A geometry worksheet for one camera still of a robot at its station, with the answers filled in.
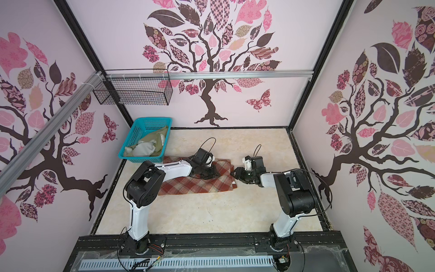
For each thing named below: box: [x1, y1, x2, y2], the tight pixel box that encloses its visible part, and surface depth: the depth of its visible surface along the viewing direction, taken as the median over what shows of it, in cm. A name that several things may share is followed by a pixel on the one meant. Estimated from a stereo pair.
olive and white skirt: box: [123, 125, 169, 157], surface depth 106 cm
